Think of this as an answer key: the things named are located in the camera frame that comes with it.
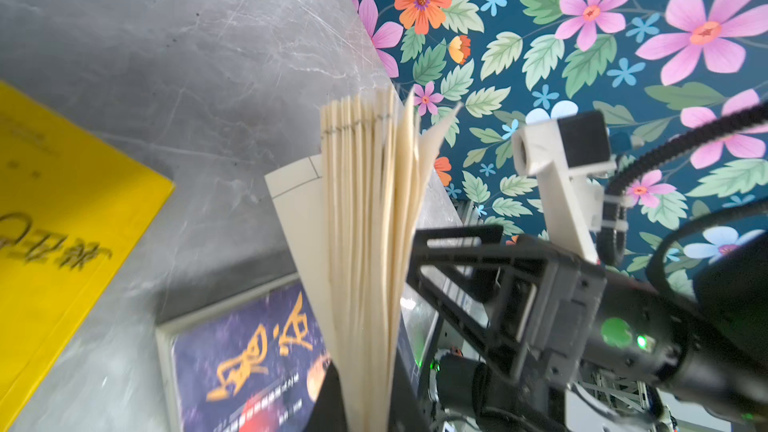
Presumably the yellow book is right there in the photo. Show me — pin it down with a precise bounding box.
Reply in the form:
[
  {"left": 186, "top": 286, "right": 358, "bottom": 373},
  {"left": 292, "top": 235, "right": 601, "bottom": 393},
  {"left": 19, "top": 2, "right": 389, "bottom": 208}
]
[{"left": 1, "top": 85, "right": 174, "bottom": 430}]

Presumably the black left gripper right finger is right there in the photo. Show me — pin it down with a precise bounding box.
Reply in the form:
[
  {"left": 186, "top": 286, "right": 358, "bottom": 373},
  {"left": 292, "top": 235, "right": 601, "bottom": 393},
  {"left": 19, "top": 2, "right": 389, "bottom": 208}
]
[{"left": 388, "top": 352, "right": 429, "bottom": 432}]

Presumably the navy book Yuewei label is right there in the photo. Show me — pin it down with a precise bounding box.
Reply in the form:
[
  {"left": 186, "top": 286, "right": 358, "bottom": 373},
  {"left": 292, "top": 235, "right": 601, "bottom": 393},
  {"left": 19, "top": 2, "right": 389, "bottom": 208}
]
[{"left": 266, "top": 87, "right": 457, "bottom": 431}]

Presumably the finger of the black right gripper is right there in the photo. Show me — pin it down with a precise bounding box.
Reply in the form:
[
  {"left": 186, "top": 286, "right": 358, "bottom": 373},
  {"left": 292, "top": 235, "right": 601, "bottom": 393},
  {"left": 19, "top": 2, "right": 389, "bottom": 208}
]
[{"left": 406, "top": 224, "right": 539, "bottom": 372}]

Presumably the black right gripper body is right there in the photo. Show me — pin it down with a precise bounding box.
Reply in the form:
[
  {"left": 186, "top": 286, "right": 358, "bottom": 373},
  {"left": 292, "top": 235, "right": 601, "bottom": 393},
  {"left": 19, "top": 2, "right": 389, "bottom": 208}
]
[{"left": 503, "top": 237, "right": 690, "bottom": 389}]

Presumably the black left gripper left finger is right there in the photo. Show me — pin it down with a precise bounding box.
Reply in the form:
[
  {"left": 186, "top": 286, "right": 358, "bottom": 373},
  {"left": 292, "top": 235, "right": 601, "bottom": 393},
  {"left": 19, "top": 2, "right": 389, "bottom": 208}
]
[{"left": 304, "top": 363, "right": 348, "bottom": 432}]

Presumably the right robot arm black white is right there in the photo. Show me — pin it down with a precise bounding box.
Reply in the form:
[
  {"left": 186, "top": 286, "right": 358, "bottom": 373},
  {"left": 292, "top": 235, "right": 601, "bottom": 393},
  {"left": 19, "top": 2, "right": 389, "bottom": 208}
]
[{"left": 407, "top": 200, "right": 767, "bottom": 431}]

